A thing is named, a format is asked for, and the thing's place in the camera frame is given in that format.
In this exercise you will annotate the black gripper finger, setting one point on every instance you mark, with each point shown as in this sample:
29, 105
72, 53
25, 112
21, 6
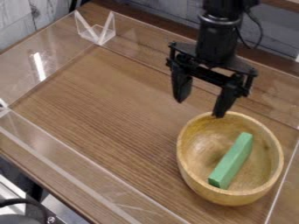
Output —
181, 83
225, 99

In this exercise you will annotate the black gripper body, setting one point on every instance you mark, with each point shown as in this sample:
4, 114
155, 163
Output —
209, 60

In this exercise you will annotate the green rectangular block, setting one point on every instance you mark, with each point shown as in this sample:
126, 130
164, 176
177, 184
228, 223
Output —
231, 162

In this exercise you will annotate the brown wooden bowl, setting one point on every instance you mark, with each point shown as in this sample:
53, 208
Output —
203, 142

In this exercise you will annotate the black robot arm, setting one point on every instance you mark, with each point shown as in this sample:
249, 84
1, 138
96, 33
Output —
227, 8

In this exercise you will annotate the clear acrylic corner bracket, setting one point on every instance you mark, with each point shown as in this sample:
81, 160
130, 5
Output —
98, 34

